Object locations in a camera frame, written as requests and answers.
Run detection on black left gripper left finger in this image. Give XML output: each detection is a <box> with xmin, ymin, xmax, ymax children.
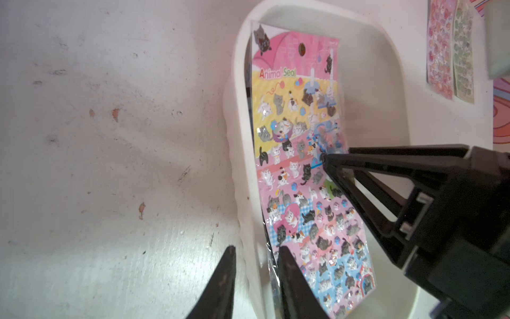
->
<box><xmin>187</xmin><ymin>245</ymin><xmax>236</xmax><ymax>319</ymax></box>

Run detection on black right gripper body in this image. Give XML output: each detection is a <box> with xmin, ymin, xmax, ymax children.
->
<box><xmin>401</xmin><ymin>147</ymin><xmax>509</xmax><ymax>318</ymax></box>

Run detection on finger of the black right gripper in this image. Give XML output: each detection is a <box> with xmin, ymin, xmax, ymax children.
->
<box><xmin>321</xmin><ymin>152</ymin><xmax>462</xmax><ymax>268</ymax></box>
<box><xmin>346</xmin><ymin>144</ymin><xmax>470</xmax><ymax>160</ymax></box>

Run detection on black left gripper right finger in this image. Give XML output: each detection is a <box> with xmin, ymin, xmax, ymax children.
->
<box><xmin>277</xmin><ymin>246</ymin><xmax>329</xmax><ymax>319</ymax></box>

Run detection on white plastic storage box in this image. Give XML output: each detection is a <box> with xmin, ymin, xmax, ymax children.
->
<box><xmin>223</xmin><ymin>1</ymin><xmax>427</xmax><ymax>318</ymax></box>

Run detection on green beige sticker sheet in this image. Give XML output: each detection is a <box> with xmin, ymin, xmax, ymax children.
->
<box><xmin>453</xmin><ymin>1</ymin><xmax>475</xmax><ymax>104</ymax></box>

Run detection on purple pink sticker sheet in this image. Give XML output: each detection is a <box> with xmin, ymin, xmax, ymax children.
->
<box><xmin>426</xmin><ymin>0</ymin><xmax>457</xmax><ymax>100</ymax></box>

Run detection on pink cat sticker sheet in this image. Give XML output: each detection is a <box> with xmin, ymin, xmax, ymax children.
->
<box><xmin>250</xmin><ymin>22</ymin><xmax>375</xmax><ymax>318</ymax></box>

